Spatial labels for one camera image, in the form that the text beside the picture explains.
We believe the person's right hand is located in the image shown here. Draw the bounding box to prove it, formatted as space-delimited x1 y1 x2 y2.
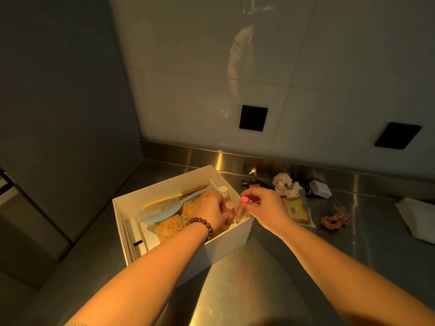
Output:
240 187 290 235

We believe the person's left hand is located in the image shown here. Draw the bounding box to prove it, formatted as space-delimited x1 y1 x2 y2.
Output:
194 193 236 232

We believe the pink capped tube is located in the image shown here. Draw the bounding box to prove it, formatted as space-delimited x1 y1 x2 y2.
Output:
237 196 251 223

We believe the person's right forearm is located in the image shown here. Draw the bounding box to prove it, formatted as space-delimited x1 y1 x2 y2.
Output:
270 217 435 326

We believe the person's left forearm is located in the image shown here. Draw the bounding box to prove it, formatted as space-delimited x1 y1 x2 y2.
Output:
65 219 215 326

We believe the white cardboard box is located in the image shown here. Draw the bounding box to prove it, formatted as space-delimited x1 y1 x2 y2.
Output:
112 165 255 286

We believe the white capped bottle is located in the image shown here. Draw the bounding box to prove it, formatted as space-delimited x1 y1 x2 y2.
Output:
218 186 231 214

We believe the white fluffy scrunchie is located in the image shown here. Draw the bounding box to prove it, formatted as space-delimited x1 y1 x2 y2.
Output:
272 172 302 197

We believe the yellow packet in clear bag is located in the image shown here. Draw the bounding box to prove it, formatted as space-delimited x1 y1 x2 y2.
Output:
281 193 317 229

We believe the yellow loofah sponge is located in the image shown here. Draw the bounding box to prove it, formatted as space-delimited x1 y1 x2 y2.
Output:
155 192 219 244

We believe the light blue hairbrush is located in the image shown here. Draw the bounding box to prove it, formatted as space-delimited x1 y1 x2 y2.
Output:
139 189 213 224

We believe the white charger plug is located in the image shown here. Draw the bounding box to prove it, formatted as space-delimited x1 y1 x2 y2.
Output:
309 180 332 199

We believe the red plaid scrunchie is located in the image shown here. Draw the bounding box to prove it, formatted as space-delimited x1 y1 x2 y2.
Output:
320 204 350 231

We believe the white flat case black tab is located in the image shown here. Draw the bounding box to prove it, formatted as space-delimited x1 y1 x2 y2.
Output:
121 215 151 266

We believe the grey tall cabinet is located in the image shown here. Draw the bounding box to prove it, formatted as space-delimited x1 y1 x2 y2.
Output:
0 0 145 290

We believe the brown bead bracelet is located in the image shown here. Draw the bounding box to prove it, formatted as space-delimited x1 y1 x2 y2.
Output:
185 217 214 244

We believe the wooden handled comb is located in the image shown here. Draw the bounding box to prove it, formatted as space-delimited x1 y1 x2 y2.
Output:
141 184 210 210

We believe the black wall socket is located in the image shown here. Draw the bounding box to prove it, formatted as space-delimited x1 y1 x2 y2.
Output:
239 105 268 132
374 122 423 150

